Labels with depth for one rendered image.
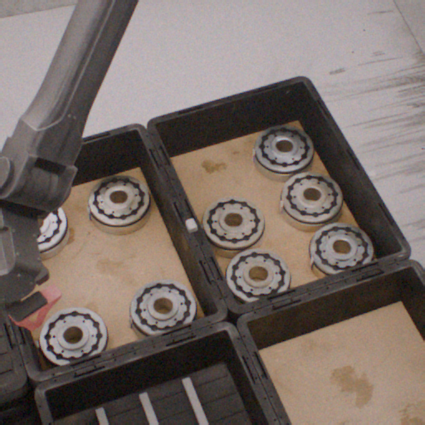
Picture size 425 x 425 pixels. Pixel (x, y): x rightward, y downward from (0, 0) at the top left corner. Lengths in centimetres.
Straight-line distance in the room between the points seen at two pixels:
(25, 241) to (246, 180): 67
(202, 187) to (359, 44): 59
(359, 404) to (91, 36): 71
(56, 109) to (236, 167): 68
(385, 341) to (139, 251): 42
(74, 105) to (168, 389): 56
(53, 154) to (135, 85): 93
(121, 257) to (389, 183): 56
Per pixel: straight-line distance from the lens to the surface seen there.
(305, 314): 149
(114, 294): 158
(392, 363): 154
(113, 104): 199
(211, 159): 173
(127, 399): 150
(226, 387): 150
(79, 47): 108
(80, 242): 164
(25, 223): 113
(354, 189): 164
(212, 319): 144
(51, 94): 110
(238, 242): 159
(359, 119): 198
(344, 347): 154
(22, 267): 110
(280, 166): 168
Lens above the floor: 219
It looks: 55 degrees down
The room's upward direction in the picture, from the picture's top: 1 degrees clockwise
